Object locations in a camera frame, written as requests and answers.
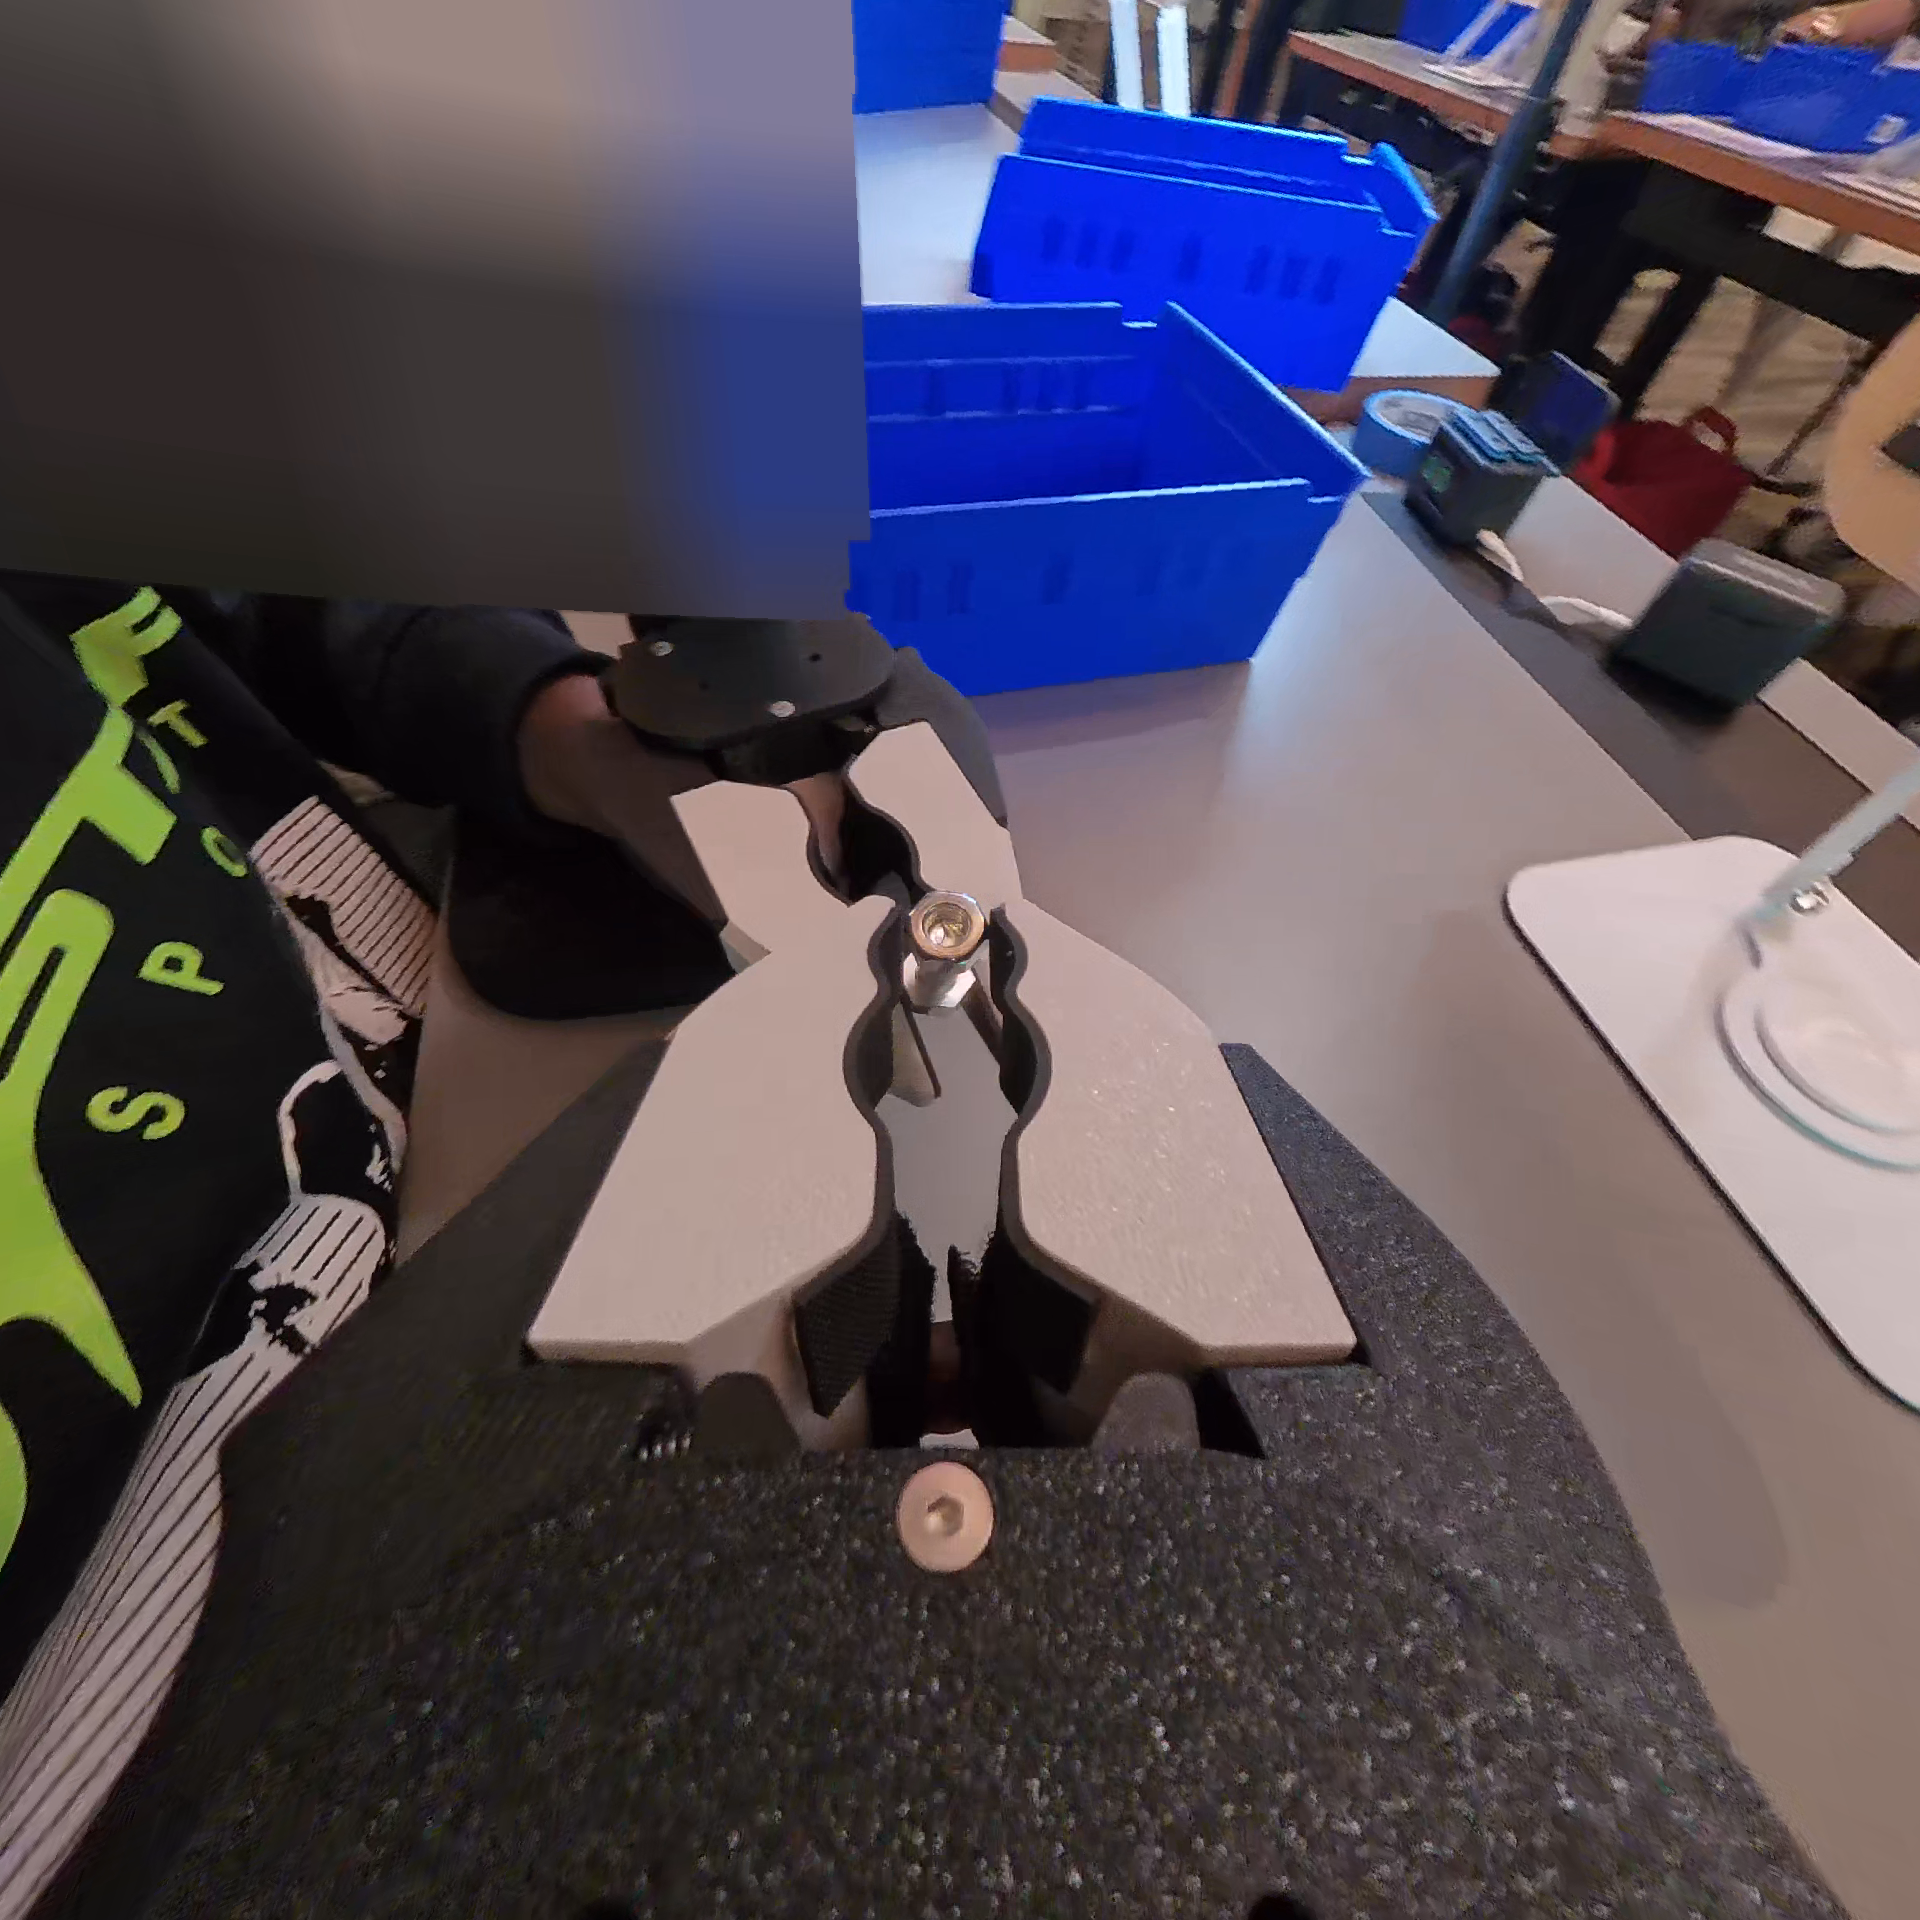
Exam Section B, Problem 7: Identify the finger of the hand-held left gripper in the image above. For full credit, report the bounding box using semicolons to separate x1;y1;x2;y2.
837;724;1041;922
662;778;941;1106

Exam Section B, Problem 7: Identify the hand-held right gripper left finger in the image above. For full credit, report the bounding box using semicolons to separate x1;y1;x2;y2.
526;897;913;1420

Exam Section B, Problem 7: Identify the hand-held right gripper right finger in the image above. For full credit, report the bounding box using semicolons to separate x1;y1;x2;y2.
989;903;1359;1426

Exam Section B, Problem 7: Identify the short steel hex bolt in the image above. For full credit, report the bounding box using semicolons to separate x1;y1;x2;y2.
901;907;981;1019

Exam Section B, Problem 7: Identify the blue plastic bin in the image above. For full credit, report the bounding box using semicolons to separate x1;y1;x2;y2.
843;300;1374;703
852;0;1011;116
969;95;1443;386

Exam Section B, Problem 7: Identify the person's left forearm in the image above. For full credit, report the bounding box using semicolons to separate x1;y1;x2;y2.
257;596;619;816

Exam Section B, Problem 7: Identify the person's left hand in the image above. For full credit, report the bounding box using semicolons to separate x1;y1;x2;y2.
514;673;724;922

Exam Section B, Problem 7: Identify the black wrist rest pad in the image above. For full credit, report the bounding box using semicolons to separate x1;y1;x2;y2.
449;816;754;1024

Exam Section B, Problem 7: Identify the white display stand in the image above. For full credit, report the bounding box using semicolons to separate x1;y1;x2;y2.
1505;778;1920;1416

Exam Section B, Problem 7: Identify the blue tape roll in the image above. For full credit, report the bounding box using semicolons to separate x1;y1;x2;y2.
1353;386;1452;483

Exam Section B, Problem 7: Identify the person's printed black shirt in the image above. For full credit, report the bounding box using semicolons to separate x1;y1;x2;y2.
0;586;442;1907

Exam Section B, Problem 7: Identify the black battery charger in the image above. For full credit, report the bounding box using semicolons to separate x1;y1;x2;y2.
1398;410;1557;554

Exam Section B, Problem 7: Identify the dark grey case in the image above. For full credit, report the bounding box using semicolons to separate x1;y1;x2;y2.
1610;538;1849;713

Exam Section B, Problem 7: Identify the red bag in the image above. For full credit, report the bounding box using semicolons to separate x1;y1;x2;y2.
1572;404;1753;559

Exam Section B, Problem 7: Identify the wood-top desk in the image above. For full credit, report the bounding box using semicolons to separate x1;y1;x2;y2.
1287;27;1920;308

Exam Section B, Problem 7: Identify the row of small blue bins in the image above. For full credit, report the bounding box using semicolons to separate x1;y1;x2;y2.
1398;0;1920;155

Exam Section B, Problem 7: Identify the white cable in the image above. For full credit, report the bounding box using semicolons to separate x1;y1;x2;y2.
1475;528;1642;636

